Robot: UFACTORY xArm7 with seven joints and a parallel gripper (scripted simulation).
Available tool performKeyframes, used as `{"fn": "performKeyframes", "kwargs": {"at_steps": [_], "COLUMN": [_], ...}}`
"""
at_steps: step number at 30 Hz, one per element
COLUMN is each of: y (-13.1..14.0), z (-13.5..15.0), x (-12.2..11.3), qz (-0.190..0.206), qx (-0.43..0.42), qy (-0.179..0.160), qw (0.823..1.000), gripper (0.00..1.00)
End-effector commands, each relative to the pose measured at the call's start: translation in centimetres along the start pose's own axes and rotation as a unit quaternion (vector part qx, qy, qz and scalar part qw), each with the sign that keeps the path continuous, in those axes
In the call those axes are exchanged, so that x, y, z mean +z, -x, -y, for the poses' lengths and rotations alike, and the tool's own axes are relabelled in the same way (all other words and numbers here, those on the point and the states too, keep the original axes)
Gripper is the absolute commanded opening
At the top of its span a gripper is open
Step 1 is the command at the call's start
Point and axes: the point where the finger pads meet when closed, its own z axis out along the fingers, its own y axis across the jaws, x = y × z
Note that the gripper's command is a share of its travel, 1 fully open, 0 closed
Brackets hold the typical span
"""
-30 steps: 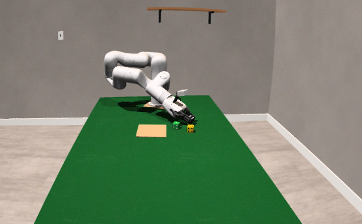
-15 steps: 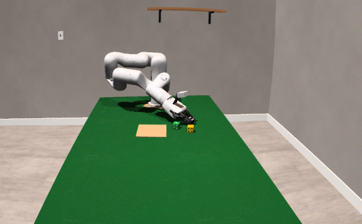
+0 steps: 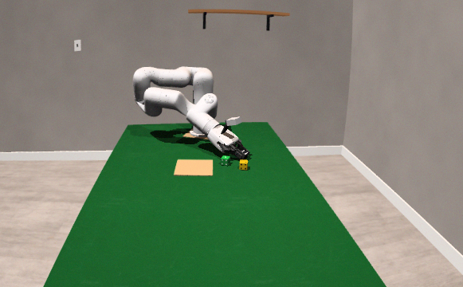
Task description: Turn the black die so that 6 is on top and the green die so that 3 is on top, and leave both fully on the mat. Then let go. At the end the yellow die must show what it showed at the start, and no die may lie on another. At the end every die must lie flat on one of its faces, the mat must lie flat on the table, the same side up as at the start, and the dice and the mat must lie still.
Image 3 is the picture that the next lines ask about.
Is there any green die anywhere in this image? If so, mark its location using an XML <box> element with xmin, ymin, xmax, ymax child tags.
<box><xmin>221</xmin><ymin>155</ymin><xmax>230</xmax><ymax>166</ymax></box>

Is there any yellow die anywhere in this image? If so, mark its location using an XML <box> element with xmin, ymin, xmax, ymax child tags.
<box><xmin>239</xmin><ymin>159</ymin><xmax>248</xmax><ymax>170</ymax></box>

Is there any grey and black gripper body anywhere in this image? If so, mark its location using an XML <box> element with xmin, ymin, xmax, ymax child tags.
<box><xmin>207</xmin><ymin>123</ymin><xmax>239</xmax><ymax>153</ymax></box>

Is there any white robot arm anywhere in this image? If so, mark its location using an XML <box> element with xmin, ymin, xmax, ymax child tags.
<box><xmin>133</xmin><ymin>67</ymin><xmax>218</xmax><ymax>137</ymax></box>

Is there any black die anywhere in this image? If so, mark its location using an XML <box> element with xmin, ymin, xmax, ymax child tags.
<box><xmin>241</xmin><ymin>149</ymin><xmax>249</xmax><ymax>160</ymax></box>

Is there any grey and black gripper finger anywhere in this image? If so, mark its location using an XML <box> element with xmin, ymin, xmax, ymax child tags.
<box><xmin>218</xmin><ymin>141</ymin><xmax>245</xmax><ymax>160</ymax></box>
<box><xmin>233</xmin><ymin>140</ymin><xmax>250</xmax><ymax>153</ymax></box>

